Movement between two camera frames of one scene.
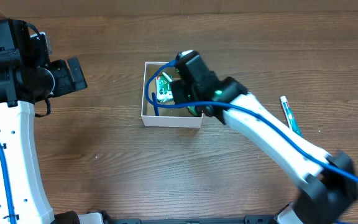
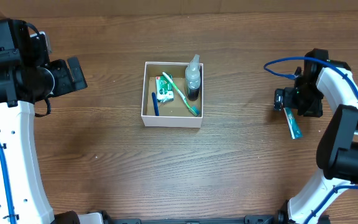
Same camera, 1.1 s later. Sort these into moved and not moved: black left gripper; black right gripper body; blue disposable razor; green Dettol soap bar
Moved: black right gripper body
Not moved: green Dettol soap bar; black left gripper; blue disposable razor
